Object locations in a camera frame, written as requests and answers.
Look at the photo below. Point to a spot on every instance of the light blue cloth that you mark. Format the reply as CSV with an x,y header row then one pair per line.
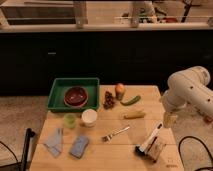
x,y
54,142

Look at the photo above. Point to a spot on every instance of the black white brush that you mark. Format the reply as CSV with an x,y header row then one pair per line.
x,y
142,149

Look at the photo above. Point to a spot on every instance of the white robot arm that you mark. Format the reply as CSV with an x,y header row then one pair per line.
x,y
187,86

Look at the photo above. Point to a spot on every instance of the black chair frame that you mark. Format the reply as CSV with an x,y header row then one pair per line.
x,y
22,165

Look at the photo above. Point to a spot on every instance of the dark red bowl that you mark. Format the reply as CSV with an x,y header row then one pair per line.
x,y
76,97

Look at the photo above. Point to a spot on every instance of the small brown box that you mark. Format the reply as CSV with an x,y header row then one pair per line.
x,y
155,148

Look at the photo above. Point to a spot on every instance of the small green plastic cup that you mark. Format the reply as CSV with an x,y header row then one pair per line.
x,y
69,120

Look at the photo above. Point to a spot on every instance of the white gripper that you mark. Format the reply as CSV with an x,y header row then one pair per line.
x,y
169,119

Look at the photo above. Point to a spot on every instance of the green plastic tray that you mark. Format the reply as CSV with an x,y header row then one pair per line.
x,y
61,85

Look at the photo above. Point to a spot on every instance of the orange green mango toy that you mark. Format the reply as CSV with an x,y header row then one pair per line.
x,y
119,91

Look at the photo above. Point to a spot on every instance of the blue sponge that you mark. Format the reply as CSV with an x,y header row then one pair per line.
x,y
79,145

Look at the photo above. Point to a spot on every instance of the brown grape bunch toy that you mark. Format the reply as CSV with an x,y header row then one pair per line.
x,y
109,100

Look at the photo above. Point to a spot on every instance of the white plastic cup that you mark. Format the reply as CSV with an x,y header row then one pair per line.
x,y
89,117

